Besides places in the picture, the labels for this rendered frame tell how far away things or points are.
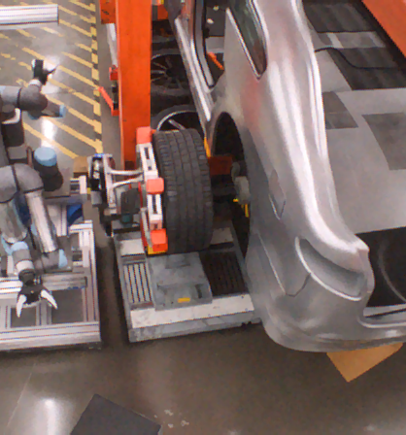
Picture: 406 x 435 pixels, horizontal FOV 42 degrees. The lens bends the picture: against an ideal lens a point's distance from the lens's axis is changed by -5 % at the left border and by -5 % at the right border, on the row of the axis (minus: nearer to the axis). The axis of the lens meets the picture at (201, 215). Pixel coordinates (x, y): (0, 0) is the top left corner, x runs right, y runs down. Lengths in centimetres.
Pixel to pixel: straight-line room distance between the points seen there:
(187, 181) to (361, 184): 98
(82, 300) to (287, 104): 181
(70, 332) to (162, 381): 62
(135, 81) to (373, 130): 141
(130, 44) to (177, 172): 69
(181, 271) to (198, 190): 87
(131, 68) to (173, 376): 178
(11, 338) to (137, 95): 156
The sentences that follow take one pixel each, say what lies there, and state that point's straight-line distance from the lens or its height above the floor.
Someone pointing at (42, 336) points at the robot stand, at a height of 22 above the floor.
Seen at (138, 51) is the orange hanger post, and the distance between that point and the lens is 285.
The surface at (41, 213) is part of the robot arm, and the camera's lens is 238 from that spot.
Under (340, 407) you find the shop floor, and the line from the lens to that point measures 346.
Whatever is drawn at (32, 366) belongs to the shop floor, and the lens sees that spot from 347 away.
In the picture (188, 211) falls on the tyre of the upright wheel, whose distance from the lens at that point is 272.
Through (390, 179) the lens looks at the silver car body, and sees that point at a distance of 318.
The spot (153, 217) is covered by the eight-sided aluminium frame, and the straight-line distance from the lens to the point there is 275.
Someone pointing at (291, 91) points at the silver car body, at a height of 176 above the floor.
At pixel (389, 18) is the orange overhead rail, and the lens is 28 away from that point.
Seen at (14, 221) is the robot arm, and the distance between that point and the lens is 254.
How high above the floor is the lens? 311
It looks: 51 degrees down
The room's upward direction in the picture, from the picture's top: 6 degrees clockwise
